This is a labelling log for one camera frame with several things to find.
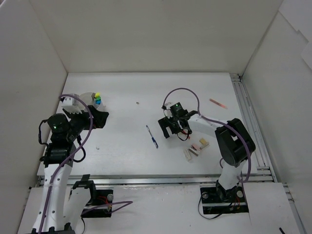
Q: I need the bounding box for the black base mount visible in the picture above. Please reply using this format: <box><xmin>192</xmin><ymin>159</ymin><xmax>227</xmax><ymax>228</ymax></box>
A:
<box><xmin>198</xmin><ymin>185</ymin><xmax>249</xmax><ymax>220</ymax></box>
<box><xmin>82</xmin><ymin>188</ymin><xmax>114</xmax><ymax>218</ymax></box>

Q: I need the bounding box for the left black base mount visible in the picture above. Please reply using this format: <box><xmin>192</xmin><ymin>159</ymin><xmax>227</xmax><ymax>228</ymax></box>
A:
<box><xmin>82</xmin><ymin>188</ymin><xmax>114</xmax><ymax>218</ymax></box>

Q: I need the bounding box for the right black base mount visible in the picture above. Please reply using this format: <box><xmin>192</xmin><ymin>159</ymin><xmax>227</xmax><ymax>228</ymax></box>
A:
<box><xmin>198</xmin><ymin>185</ymin><xmax>249</xmax><ymax>220</ymax></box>

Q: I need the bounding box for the white round divided container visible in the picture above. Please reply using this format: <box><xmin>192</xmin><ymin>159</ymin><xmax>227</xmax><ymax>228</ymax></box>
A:
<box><xmin>79</xmin><ymin>92</ymin><xmax>105</xmax><ymax>112</ymax></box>

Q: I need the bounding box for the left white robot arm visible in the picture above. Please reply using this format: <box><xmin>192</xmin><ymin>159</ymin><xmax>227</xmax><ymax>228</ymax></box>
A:
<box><xmin>31</xmin><ymin>107</ymin><xmax>109</xmax><ymax>234</ymax></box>

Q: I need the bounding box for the aluminium rail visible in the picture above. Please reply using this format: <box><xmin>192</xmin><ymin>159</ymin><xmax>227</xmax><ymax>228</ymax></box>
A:
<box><xmin>36</xmin><ymin>170</ymin><xmax>274</xmax><ymax>187</ymax></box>
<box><xmin>230</xmin><ymin>74</ymin><xmax>306</xmax><ymax>234</ymax></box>

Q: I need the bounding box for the yellow eraser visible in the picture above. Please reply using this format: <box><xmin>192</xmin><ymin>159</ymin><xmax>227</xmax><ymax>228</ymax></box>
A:
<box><xmin>199</xmin><ymin>138</ymin><xmax>207</xmax><ymax>144</ymax></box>

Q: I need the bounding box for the blue gel pen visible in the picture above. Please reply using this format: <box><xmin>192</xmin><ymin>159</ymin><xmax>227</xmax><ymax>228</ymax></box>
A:
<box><xmin>146</xmin><ymin>125</ymin><xmax>158</xmax><ymax>149</ymax></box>

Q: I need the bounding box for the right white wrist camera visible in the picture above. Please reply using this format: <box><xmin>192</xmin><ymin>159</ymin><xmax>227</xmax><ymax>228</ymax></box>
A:
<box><xmin>161</xmin><ymin>102</ymin><xmax>172</xmax><ymax>110</ymax></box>

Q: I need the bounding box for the aluminium rail right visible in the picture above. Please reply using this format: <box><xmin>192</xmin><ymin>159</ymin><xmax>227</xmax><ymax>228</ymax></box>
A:
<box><xmin>230</xmin><ymin>74</ymin><xmax>306</xmax><ymax>234</ymax></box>

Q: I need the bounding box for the pink pen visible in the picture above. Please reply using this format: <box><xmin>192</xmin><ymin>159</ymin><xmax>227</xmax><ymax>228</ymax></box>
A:
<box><xmin>209</xmin><ymin>98</ymin><xmax>228</xmax><ymax>109</ymax></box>

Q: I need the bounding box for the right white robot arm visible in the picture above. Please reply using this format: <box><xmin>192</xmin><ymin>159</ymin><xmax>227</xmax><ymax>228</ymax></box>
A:
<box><xmin>158</xmin><ymin>102</ymin><xmax>255</xmax><ymax>201</ymax></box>

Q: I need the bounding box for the aluminium rail front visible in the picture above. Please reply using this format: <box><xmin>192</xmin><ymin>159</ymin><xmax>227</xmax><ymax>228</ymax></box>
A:
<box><xmin>36</xmin><ymin>170</ymin><xmax>274</xmax><ymax>187</ymax></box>

